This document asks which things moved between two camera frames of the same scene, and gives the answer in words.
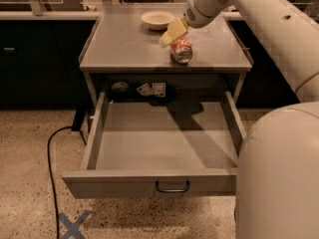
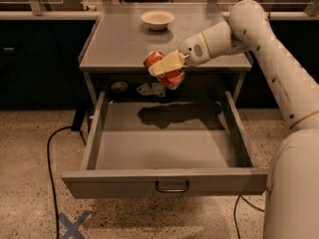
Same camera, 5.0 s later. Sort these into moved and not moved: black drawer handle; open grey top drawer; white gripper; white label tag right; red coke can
Moved: red coke can; white gripper
Not moved: open grey top drawer; white label tag right; black drawer handle
